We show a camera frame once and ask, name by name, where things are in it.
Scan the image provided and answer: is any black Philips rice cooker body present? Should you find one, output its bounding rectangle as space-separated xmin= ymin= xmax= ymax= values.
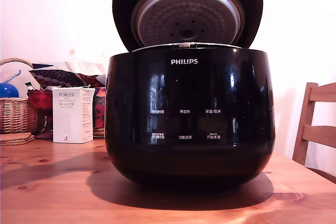
xmin=104 ymin=48 xmax=276 ymax=190

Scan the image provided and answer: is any wooden chair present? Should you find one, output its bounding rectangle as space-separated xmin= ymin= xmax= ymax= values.
xmin=292 ymin=82 xmax=336 ymax=183

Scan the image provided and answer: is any wicker basket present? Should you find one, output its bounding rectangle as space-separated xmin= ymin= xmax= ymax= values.
xmin=0 ymin=58 xmax=38 ymax=135

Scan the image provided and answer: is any cork coaster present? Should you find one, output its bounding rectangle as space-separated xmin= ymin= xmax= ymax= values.
xmin=0 ymin=136 xmax=36 ymax=146
xmin=0 ymin=132 xmax=32 ymax=140

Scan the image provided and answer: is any white plastic bag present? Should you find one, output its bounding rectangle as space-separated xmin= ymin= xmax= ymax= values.
xmin=62 ymin=60 xmax=107 ymax=77

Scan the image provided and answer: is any black rice cooker lid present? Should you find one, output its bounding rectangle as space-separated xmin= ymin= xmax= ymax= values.
xmin=112 ymin=0 xmax=264 ymax=51

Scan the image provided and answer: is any red glass bowl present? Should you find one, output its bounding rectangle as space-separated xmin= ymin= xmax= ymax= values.
xmin=27 ymin=89 xmax=53 ymax=133

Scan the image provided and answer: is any dark floral fabric bag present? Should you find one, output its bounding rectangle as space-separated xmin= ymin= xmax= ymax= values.
xmin=92 ymin=87 xmax=107 ymax=130

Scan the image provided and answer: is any dark dotted patterned cloth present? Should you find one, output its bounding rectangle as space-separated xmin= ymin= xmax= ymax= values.
xmin=28 ymin=62 xmax=106 ymax=88

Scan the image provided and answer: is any blue glass ornament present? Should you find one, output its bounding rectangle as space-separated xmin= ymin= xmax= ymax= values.
xmin=0 ymin=69 xmax=22 ymax=99

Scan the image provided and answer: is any white Porlex box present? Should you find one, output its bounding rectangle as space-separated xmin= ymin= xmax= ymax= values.
xmin=51 ymin=87 xmax=95 ymax=144

